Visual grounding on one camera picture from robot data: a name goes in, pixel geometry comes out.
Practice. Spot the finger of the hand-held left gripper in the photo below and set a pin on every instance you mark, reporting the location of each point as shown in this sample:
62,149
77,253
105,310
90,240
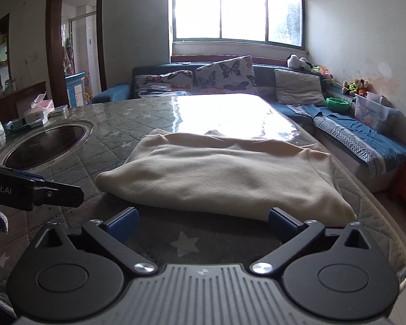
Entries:
64,194
20,173

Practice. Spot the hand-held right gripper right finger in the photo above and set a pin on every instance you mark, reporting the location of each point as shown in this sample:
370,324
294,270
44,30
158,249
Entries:
282,225

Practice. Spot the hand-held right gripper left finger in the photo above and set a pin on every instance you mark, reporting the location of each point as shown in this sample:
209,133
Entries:
123,223

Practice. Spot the cream sweatshirt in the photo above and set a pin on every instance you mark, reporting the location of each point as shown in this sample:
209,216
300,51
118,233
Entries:
223,176

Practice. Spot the black round induction cooktop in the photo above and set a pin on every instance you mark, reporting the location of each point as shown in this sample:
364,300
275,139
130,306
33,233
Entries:
44,145

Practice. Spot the pink white tissue box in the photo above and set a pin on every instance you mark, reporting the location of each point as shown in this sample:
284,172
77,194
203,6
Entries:
37,113

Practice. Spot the dark wooden sideboard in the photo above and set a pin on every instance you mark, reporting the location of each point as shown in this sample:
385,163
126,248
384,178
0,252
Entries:
23,91

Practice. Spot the glass jar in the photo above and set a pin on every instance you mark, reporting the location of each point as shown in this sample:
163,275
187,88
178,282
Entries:
12,84

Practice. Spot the small blue cabinet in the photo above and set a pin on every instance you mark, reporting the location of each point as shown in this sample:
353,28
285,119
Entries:
75,89

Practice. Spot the blue sofa seat cover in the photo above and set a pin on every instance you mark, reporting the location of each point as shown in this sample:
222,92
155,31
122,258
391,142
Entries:
368,135

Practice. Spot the green plastic bowl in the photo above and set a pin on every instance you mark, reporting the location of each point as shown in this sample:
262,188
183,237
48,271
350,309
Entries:
338,104

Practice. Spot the plain grey cushion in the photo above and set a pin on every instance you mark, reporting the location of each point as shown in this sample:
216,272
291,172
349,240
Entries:
299,86

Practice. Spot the clear plastic storage box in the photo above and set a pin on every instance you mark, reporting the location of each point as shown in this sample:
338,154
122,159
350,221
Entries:
372,115

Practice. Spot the butterfly print cushion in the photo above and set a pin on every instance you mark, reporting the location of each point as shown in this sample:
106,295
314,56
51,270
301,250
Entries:
162,81
226,74

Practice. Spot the blue corner sofa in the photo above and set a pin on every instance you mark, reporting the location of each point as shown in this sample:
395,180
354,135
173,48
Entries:
265,74

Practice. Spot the brown plush toys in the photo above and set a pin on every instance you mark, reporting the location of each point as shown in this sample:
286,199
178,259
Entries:
357,86

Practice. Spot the green orange plush toys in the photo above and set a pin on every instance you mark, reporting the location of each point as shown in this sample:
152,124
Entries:
323,72

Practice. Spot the panda plush toy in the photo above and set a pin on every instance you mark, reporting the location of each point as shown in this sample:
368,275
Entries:
299,62

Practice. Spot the sliding window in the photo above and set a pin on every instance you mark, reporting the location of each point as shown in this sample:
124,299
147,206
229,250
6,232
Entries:
243,10

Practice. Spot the dark wooden door frame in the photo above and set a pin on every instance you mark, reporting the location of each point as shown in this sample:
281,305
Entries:
99,40

